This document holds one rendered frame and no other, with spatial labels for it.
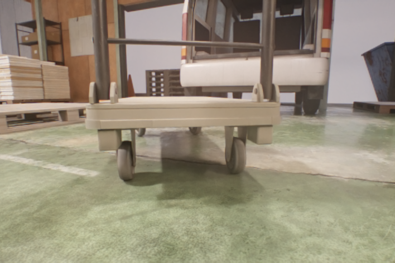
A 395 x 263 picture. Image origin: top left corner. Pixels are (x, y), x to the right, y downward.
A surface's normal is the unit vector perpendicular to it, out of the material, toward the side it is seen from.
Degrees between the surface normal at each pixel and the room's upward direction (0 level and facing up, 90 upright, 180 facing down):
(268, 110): 90
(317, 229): 0
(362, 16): 90
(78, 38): 90
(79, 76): 90
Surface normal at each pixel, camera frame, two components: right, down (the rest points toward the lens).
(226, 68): -0.38, 0.08
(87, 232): 0.00, -0.99
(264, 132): 0.17, 0.16
